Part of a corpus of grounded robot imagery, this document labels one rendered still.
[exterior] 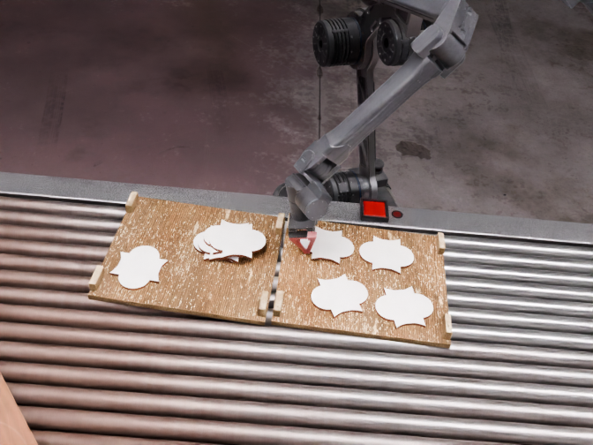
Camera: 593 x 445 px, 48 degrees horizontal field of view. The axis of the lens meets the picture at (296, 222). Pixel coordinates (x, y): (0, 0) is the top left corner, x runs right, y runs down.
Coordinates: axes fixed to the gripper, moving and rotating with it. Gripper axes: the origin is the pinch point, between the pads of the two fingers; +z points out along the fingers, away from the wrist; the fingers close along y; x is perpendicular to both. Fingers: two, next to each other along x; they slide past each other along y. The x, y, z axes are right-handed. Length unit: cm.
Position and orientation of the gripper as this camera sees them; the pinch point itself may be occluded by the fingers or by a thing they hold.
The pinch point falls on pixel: (307, 241)
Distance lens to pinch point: 167.3
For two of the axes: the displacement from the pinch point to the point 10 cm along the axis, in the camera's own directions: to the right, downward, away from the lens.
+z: 1.4, 7.5, 6.5
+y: 1.0, -6.6, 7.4
